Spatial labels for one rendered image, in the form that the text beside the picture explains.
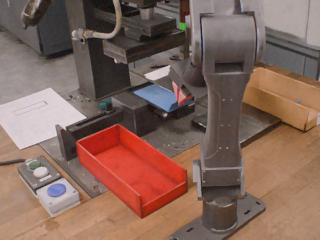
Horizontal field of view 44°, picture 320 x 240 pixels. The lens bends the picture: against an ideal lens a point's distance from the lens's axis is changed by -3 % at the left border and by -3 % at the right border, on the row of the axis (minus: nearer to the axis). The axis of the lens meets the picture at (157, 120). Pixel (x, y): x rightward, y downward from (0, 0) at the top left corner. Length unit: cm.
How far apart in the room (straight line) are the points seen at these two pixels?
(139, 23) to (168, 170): 35
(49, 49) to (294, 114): 340
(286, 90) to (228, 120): 62
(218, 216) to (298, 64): 86
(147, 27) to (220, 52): 44
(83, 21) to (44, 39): 302
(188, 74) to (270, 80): 42
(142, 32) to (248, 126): 35
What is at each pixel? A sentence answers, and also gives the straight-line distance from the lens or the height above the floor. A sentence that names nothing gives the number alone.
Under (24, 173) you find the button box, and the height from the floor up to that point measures 93.
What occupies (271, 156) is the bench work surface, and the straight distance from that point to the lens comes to 96.
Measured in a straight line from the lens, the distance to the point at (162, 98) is 101.
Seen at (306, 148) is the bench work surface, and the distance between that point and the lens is 100.
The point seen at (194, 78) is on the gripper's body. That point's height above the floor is 110.
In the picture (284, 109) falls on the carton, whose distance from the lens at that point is 107.
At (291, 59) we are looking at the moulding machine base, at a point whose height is 91.
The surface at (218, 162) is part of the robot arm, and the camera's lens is 66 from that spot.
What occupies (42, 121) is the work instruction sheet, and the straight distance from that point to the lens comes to 118.
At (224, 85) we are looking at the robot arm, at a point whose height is 121.
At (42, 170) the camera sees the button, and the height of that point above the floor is 94.
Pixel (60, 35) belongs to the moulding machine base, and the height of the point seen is 24.
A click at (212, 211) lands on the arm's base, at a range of 72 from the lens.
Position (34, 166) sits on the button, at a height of 94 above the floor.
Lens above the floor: 145
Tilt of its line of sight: 30 degrees down
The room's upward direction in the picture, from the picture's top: 4 degrees counter-clockwise
